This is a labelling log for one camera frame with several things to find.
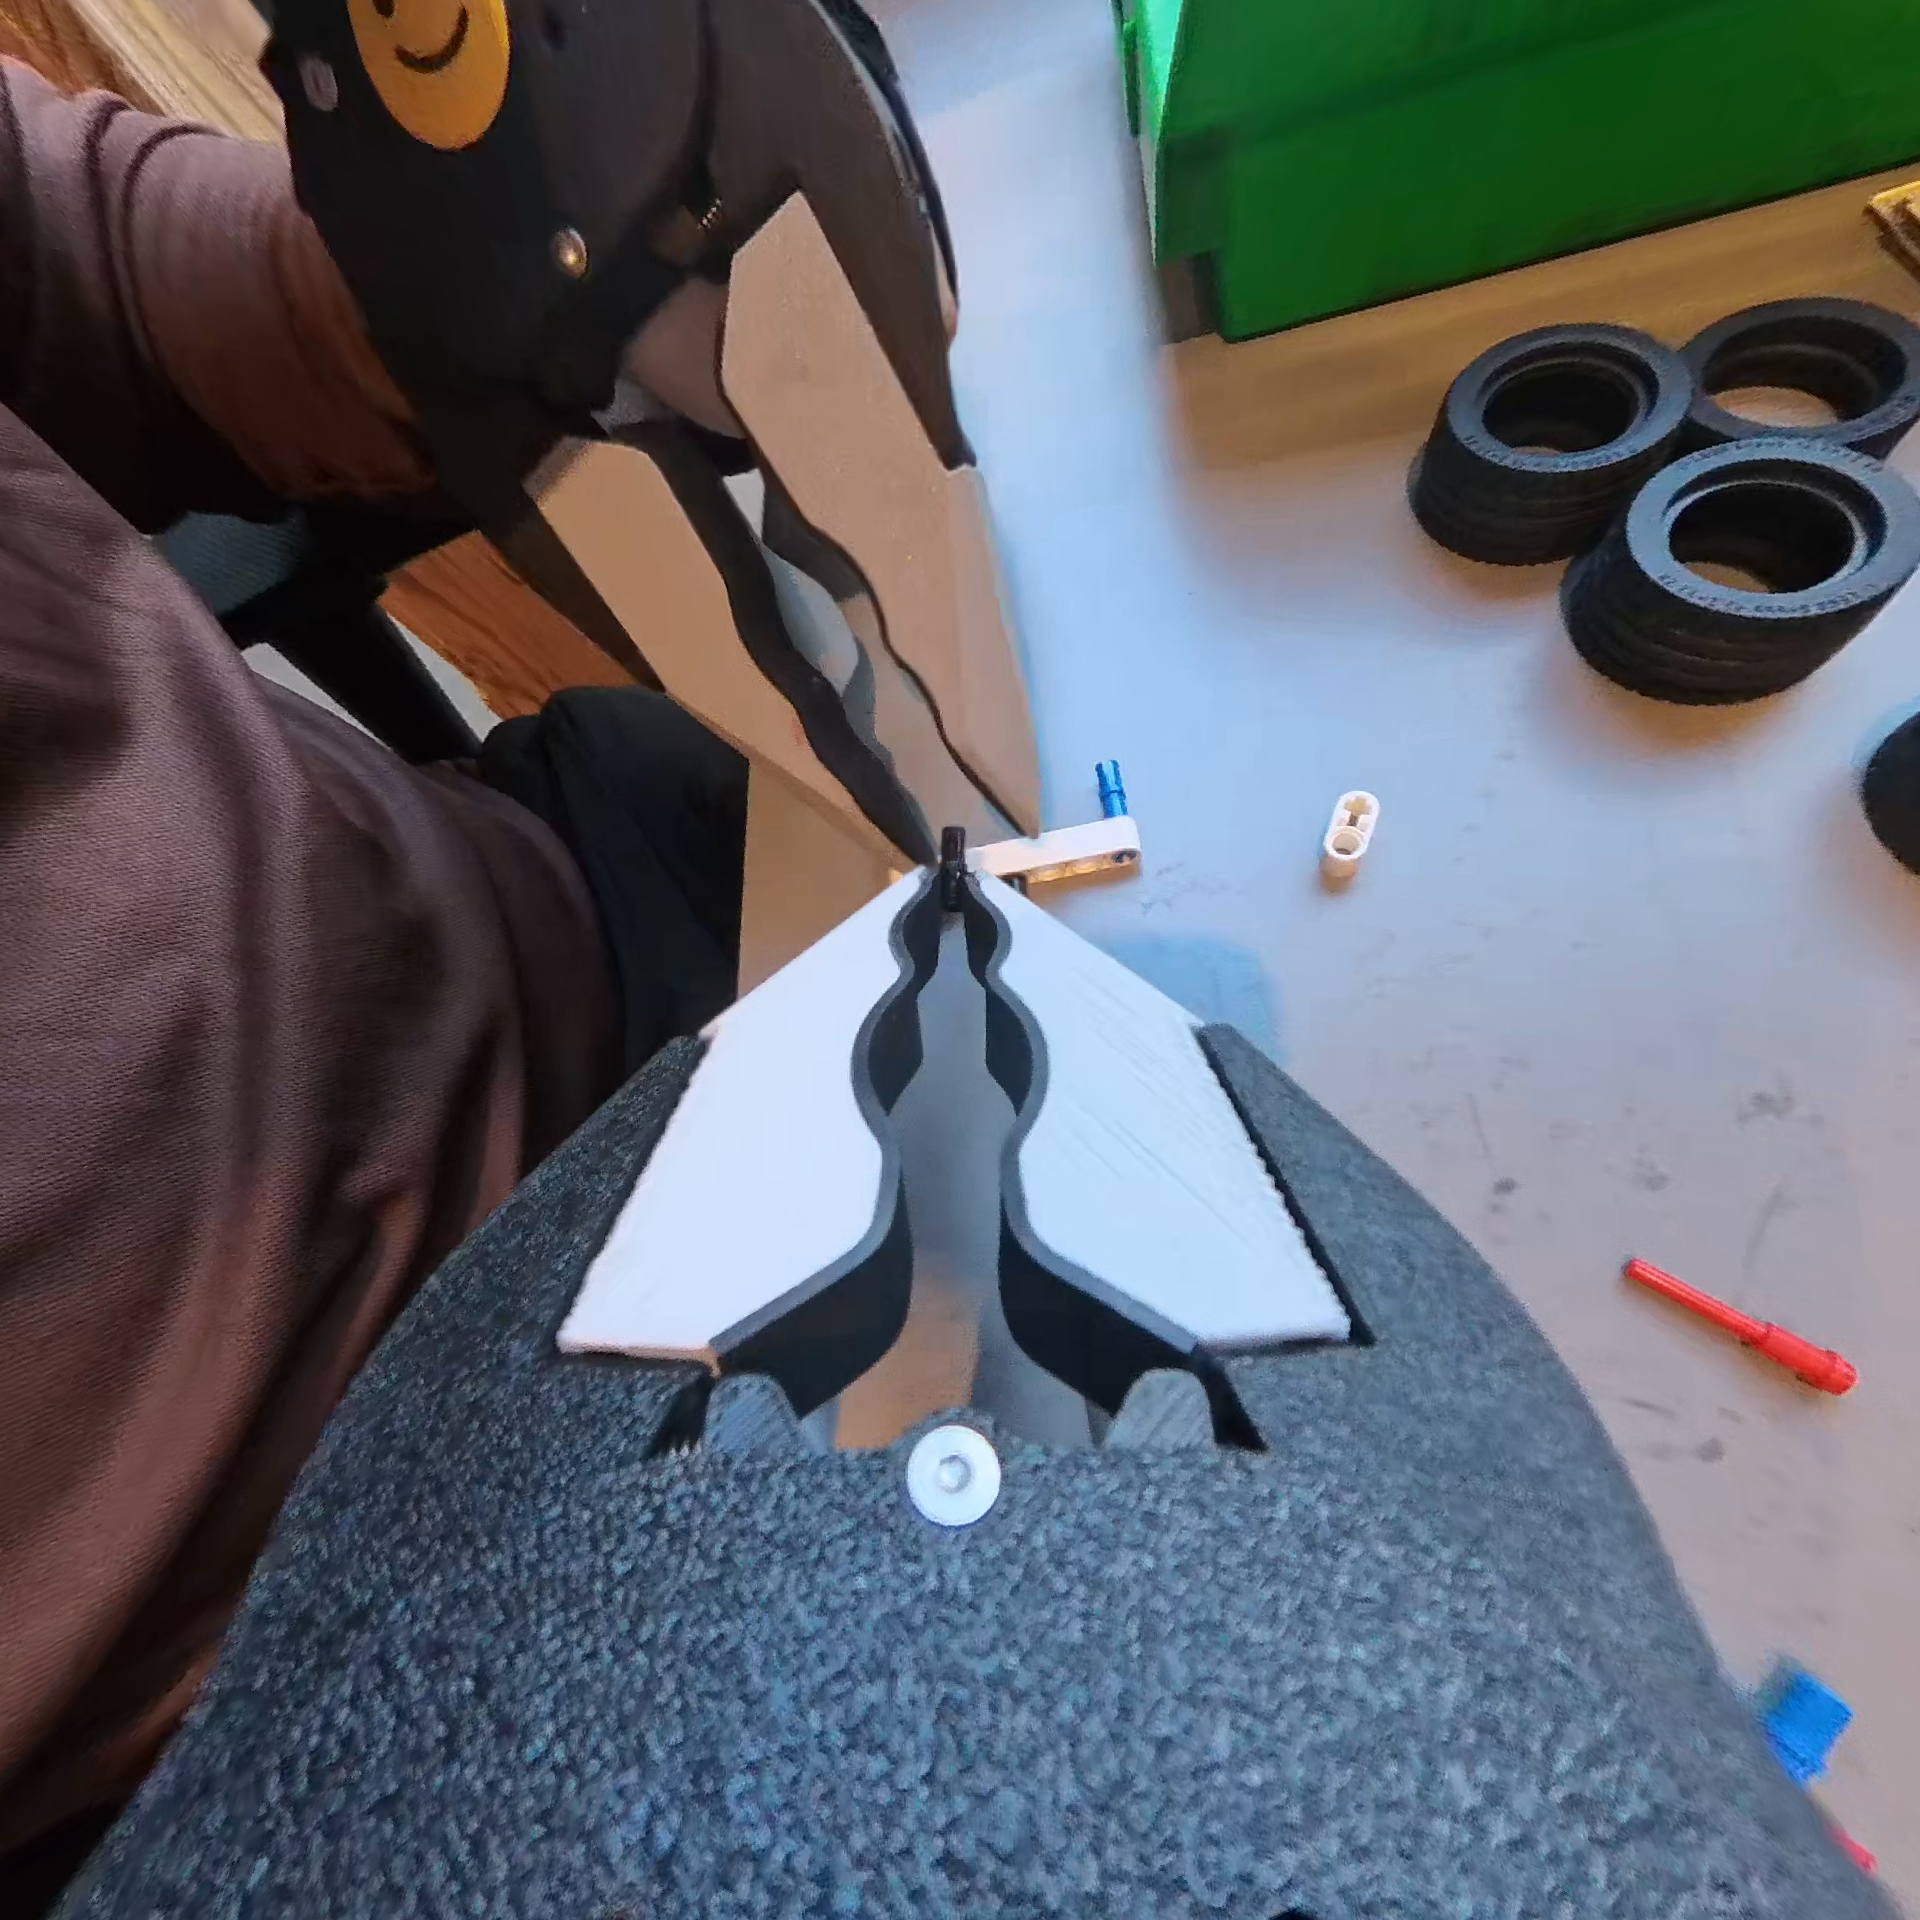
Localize white beam assembly with pins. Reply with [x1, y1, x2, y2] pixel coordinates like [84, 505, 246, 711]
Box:
[1752, 1655, 1883, 1876]

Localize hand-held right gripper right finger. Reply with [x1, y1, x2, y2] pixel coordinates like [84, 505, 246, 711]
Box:
[961, 874, 1355, 1450]

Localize wooden plank frame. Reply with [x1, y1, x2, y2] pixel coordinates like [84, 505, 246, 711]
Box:
[376, 527, 670, 730]

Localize black rubber toy tyre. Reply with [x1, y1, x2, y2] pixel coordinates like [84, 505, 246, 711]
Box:
[1409, 323, 1697, 569]
[1560, 439, 1920, 707]
[1856, 711, 1920, 875]
[1678, 295, 1920, 459]

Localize green plastic bin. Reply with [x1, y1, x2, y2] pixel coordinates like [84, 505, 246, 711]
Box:
[1114, 0, 1920, 348]

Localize person's torso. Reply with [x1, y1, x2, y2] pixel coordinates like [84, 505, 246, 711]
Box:
[0, 404, 753, 1876]

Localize red plastic axle pin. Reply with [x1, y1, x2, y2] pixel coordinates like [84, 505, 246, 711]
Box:
[1624, 1257, 1864, 1397]

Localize person's left forearm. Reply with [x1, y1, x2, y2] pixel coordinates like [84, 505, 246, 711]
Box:
[0, 52, 452, 543]

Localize white holed brick beam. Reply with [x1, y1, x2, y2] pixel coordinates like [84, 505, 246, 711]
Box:
[966, 819, 1144, 890]

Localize grey desk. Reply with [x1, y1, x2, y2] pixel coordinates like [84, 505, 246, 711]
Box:
[736, 0, 1920, 1801]

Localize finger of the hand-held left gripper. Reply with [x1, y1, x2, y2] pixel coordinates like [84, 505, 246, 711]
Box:
[521, 424, 945, 874]
[719, 192, 1048, 842]

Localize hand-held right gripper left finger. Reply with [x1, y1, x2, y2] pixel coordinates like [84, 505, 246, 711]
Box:
[559, 866, 952, 1420]

